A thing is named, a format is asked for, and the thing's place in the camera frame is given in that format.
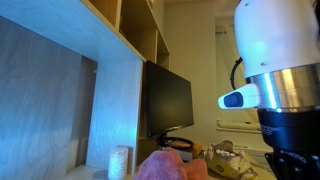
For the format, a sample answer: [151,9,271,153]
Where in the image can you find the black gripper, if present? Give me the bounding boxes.
[257,107,320,180]

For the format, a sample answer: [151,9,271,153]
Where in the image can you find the orange towel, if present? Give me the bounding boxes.
[133,148,209,180]

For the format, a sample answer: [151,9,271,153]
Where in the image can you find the white folded bedding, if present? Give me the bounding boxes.
[216,119,262,134]

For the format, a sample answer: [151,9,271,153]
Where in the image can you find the floral toiletry pouch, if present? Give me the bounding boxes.
[204,139,259,180]

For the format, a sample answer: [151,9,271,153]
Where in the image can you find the dark blue-edged book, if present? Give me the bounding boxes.
[171,148,196,163]

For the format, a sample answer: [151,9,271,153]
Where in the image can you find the black computer monitor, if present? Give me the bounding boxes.
[143,59,195,138]

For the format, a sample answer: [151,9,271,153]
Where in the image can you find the wooden desk shelf unit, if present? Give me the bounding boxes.
[0,0,171,180]

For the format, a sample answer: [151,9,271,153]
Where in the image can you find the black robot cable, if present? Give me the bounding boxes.
[229,57,246,91]

